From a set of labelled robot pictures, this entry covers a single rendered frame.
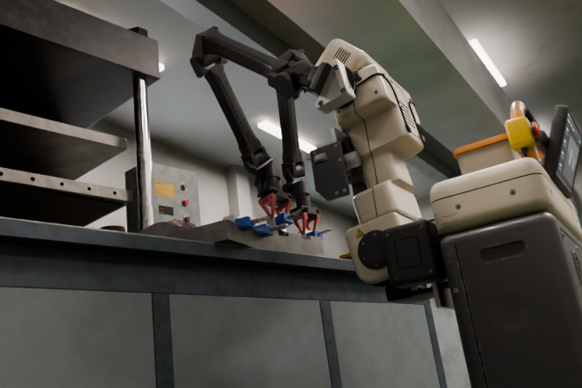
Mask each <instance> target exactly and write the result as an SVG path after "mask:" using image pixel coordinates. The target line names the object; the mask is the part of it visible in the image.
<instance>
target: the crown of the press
mask: <svg viewBox="0 0 582 388"><path fill-rule="evenodd" d="M136 77H144V78H146V85H147V87H149V86H151V84H153V83H154V82H156V81H158V80H159V79H160V72H159V59H158V41H156V40H153V39H152V38H149V37H148V34H147V30H146V29H142V28H141V27H135V28H131V29H125V28H123V27H120V26H119V25H116V24H114V23H110V22H108V21H105V20H103V19H100V18H98V17H96V16H92V15H90V14H88V13H86V12H83V11H80V10H77V9H75V8H72V7H70V6H67V5H66V4H63V3H59V2H57V1H55V0H0V107H1V108H5V109H9V110H12V111H16V112H19V113H26V114H29V115H33V116H36V117H40V118H44V119H47V120H53V121H57V122H61V123H64V124H68V125H71V126H78V127H81V128H86V129H87V128H88V127H90V126H91V125H92V124H94V123H95V122H97V121H98V120H100V119H102V118H103V117H105V116H106V115H108V114H109V113H111V112H112V111H113V110H114V109H116V108H117V107H119V106H121V105H122V104H124V103H125V102H127V101H128V100H130V99H131V98H132V97H133V79H134V78H136Z"/></svg>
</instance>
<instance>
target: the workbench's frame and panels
mask: <svg viewBox="0 0 582 388"><path fill-rule="evenodd" d="M0 388H448V387H447V383H446V378H445V374H444V369H443V362H442V357H441V353H440V348H439V344H438V340H437V332H436V328H435V323H434V319H433V314H432V310H431V305H430V299H428V300H426V301H419V302H414V303H410V304H403V303H396V302H391V301H388V300H387V297H386V292H385V288H382V287H378V286H374V285H372V284H370V283H366V282H364V281H361V280H360V279H359V277H358V276H357V274H356V271H355V268H354V265H353V262H352V261H346V260H339V259H332V258H324V257H317V256H310V255H296V254H289V253H281V252H274V251H267V250H259V249H245V248H238V247H230V246H223V245H216V244H208V243H201V242H187V241H180V240H172V239H165V238H158V237H150V236H137V235H129V234H122V233H115V232H107V231H100V230H86V229H79V228H72V227H64V226H57V225H50V224H42V223H29V222H21V221H14V220H7V219H0Z"/></svg>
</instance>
